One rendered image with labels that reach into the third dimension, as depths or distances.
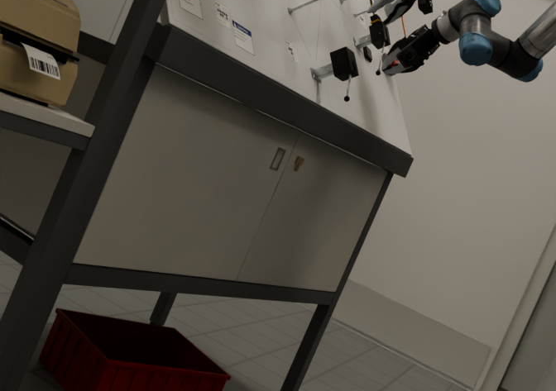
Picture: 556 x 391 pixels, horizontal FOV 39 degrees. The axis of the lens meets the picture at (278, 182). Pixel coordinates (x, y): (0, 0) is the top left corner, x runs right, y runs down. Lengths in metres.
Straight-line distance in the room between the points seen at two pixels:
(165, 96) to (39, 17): 0.32
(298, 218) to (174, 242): 0.46
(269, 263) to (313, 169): 0.26
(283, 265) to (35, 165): 0.79
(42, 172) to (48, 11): 0.35
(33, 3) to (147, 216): 0.51
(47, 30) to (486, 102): 3.04
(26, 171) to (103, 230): 0.19
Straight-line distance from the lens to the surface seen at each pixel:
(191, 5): 1.50
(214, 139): 1.65
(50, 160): 1.53
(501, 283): 4.01
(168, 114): 1.53
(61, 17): 1.33
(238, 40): 1.61
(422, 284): 4.05
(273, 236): 1.98
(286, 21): 1.87
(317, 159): 2.01
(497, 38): 1.98
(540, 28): 1.97
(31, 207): 1.54
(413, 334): 4.07
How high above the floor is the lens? 0.76
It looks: 3 degrees down
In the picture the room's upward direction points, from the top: 23 degrees clockwise
